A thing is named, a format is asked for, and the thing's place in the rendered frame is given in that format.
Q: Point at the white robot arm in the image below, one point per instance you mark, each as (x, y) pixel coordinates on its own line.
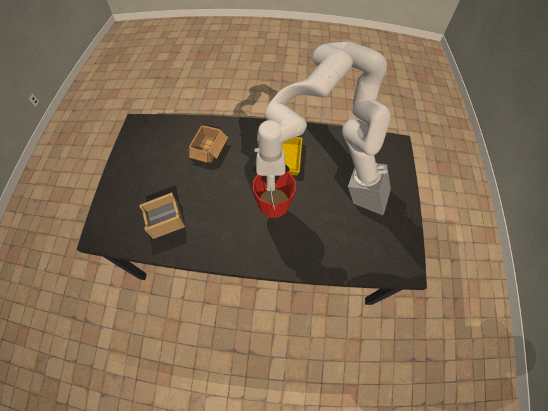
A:
(336, 60)

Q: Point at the wooden crate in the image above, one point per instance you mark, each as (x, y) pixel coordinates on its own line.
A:
(159, 215)

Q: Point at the yellow shallow tray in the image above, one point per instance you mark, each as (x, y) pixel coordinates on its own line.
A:
(292, 151)

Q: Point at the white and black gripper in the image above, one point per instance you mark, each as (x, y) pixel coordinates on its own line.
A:
(264, 168)

